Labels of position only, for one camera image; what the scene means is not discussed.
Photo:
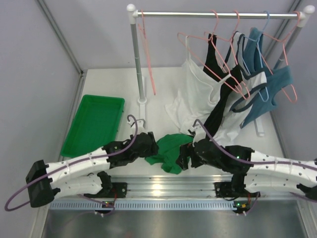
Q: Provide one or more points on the white navy-trimmed tank top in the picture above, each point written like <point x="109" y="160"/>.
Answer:
<point x="237" y="108"/>

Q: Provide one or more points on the white rack left foot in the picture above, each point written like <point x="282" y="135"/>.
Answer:
<point x="143" y="111"/>

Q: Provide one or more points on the green plastic tray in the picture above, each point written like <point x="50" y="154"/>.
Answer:
<point x="95" y="124"/>

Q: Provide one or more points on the pink hanger with camisole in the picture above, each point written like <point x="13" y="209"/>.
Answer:
<point x="230" y="82"/>

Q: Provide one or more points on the white camisole top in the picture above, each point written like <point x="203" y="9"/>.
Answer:
<point x="197" y="95"/>

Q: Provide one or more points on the perforated grey cable duct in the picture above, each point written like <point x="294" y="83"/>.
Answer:
<point x="134" y="205"/>

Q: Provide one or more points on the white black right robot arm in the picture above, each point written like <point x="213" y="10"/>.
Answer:
<point x="252" y="172"/>

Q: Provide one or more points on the empty pink hanger left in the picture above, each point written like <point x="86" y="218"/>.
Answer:
<point x="142" y="30"/>

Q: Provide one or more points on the aluminium mounting rail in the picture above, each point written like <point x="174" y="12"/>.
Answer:
<point x="170" y="187"/>

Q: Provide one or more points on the white rack foot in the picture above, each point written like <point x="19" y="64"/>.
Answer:
<point x="259" y="127"/>
<point x="143" y="111"/>

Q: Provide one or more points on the pink hanger with black top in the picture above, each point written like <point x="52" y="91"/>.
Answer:
<point x="230" y="54"/>

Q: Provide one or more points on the black tank top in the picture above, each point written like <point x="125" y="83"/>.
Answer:
<point x="214" y="120"/>

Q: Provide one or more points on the metal clothes rack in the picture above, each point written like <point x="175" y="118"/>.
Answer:
<point x="302" y="17"/>

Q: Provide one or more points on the white rack right foot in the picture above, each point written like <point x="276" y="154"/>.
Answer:
<point x="259" y="127"/>

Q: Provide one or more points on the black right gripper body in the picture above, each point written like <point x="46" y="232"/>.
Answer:
<point x="197" y="160"/>

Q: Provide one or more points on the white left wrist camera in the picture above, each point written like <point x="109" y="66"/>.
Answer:
<point x="138" y="126"/>

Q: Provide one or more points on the pink hanger far right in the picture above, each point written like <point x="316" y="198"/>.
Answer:
<point x="283" y="57"/>

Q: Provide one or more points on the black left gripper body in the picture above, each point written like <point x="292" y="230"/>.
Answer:
<point x="150" y="144"/>

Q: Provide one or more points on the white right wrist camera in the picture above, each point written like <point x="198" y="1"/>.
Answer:
<point x="198" y="132"/>

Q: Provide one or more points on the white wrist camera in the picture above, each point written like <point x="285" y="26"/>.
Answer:
<point x="138" y="126"/>
<point x="198" y="132"/>

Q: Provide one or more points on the teal tank top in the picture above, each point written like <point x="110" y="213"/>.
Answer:
<point x="263" y="101"/>

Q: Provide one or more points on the green tank top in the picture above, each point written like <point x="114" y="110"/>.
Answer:
<point x="169" y="151"/>

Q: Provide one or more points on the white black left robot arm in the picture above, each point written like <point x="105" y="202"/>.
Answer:
<point x="86" y="174"/>

